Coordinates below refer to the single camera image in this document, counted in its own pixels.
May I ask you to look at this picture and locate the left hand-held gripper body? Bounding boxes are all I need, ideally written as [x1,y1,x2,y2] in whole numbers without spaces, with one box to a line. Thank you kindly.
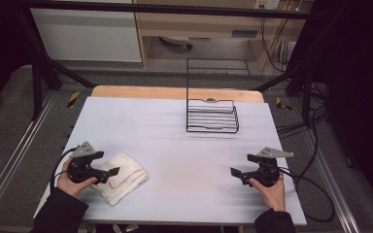
[66,141,112,185]

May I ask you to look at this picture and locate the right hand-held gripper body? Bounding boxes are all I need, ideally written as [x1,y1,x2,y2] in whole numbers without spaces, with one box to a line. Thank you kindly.
[238,147,295,188]

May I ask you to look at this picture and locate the white towel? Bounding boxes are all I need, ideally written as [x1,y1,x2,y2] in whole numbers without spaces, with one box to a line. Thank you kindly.
[90,151,151,208]

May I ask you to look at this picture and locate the black wire rack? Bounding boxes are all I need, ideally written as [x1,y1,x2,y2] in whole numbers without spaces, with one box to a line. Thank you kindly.
[186,57,251,135]

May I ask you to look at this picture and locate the person's left hand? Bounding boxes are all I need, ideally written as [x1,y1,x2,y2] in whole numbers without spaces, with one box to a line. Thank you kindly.
[55,157,98,199]

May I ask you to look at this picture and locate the person's right hand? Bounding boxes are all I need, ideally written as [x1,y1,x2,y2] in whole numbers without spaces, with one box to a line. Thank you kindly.
[248,172,287,214]

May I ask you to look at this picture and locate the white table cover sheet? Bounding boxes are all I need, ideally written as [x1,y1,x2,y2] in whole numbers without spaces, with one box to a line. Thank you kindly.
[32,96,308,227]

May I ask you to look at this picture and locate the wooden table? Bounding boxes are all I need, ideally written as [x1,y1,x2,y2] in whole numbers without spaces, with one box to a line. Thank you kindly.
[90,84,266,104]

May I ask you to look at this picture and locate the white cabinet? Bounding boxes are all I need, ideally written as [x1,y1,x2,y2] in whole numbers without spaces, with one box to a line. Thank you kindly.
[29,0,143,63]

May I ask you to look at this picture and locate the grey chair base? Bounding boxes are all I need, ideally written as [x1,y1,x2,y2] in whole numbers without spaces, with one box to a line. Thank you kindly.
[158,35,194,51]

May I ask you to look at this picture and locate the wooden desk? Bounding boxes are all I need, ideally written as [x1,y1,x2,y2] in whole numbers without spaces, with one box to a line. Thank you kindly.
[131,0,316,71]

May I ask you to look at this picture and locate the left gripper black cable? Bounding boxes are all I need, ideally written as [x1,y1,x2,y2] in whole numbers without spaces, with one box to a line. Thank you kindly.
[49,147,80,195]

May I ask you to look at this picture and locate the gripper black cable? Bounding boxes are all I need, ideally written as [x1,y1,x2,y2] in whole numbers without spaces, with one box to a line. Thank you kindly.
[277,166,336,223]
[49,147,80,195]

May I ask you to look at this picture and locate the bundle of black floor cables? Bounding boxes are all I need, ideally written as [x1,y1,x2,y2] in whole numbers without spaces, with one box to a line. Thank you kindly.
[275,81,331,139]

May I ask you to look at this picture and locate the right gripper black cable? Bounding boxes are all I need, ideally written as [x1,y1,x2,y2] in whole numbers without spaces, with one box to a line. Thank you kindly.
[277,166,336,223]

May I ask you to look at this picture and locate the aluminium rail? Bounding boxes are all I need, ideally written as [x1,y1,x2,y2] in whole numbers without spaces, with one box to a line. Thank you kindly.
[299,124,361,233]
[0,91,58,221]

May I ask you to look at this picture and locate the black metal frame stand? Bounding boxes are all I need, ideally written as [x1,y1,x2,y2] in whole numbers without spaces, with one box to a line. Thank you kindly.
[253,59,317,128]
[13,9,97,121]

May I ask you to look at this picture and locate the hanging cables by desk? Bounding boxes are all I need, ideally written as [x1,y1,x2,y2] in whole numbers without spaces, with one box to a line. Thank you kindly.
[259,9,294,75]

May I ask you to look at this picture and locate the white wall socket strip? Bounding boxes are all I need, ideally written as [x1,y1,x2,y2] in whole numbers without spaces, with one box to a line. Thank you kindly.
[253,0,282,11]

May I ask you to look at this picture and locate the black metal frame bar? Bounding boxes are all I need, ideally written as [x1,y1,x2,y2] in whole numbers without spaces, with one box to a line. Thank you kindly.
[11,0,333,20]

